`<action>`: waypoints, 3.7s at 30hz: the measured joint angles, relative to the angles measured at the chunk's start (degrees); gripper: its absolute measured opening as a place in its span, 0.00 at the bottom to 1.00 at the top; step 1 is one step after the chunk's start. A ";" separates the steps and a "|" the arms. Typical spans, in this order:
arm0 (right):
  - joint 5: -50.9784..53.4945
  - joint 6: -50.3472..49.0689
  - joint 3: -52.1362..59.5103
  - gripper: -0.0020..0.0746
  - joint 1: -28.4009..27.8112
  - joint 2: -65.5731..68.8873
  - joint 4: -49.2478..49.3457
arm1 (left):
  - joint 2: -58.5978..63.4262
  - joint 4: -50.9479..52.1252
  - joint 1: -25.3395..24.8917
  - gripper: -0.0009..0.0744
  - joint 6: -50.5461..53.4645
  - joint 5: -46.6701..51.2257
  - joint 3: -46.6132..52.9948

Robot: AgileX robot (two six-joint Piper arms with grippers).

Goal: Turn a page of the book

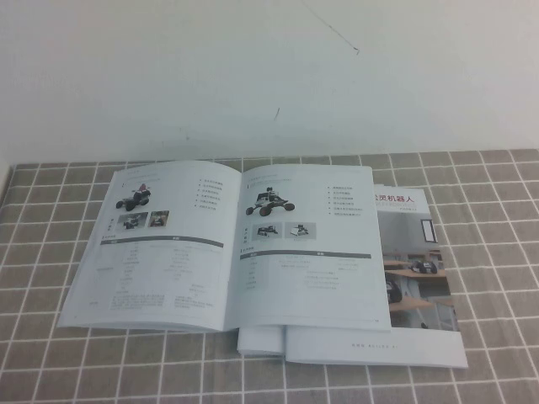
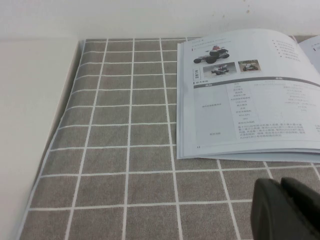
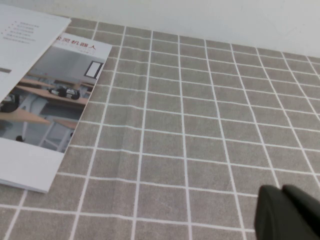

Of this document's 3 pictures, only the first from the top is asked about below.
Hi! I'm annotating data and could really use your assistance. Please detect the robot brochure with photo cover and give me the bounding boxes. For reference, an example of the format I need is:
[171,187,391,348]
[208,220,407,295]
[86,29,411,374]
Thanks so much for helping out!
[285,183,469,370]
[236,326,288,358]

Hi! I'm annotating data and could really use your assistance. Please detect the grey white checked tablecloth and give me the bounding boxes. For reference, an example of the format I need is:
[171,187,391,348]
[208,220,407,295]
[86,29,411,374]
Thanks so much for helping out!
[0,147,539,404]

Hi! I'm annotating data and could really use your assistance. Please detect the white product catalogue book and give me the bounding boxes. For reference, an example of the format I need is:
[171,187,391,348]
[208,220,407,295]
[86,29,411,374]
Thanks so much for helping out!
[56,159,392,334]

